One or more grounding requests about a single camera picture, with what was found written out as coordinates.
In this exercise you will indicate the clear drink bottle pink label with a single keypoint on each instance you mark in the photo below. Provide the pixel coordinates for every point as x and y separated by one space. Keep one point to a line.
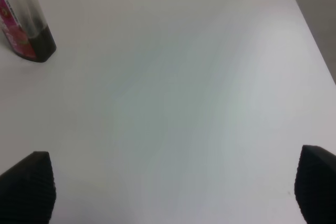
26 30

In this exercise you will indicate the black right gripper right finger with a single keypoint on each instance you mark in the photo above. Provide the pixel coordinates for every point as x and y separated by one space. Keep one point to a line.
315 185

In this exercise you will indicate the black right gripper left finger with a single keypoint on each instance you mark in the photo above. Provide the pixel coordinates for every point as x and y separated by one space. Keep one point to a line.
28 191

